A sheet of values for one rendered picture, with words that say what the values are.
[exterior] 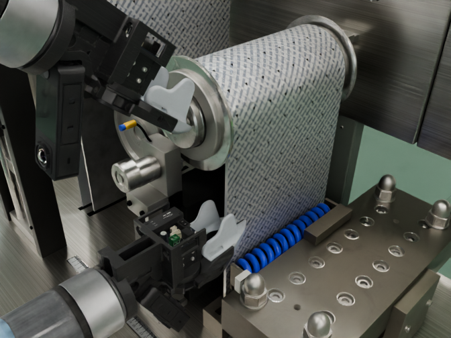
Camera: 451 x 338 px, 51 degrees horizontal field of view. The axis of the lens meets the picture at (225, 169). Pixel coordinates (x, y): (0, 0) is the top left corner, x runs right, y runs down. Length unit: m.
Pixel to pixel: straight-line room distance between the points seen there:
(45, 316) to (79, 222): 0.51
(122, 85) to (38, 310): 0.23
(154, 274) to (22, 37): 0.30
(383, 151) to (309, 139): 2.38
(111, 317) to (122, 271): 0.05
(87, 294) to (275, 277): 0.28
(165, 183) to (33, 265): 0.38
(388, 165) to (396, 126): 2.14
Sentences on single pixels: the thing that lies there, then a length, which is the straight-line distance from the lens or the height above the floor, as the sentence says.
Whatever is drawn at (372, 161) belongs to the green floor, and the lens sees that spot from 2.95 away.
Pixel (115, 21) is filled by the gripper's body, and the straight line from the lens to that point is 0.45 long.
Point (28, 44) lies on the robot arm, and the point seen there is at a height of 1.40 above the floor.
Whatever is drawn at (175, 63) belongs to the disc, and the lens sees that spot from 0.58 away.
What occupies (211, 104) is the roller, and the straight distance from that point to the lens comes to 0.54.
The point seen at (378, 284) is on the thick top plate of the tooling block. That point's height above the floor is 1.03.
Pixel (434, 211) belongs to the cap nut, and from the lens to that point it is 0.82.
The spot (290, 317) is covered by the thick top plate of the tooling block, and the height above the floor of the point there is 1.03.
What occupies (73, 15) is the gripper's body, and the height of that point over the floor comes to 1.41.
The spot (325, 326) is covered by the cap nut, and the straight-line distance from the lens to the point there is 0.59.
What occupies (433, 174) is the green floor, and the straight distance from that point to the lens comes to 2.97.
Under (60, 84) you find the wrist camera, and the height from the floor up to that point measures 1.36.
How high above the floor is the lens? 1.52
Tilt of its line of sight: 34 degrees down
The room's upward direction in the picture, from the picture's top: 1 degrees clockwise
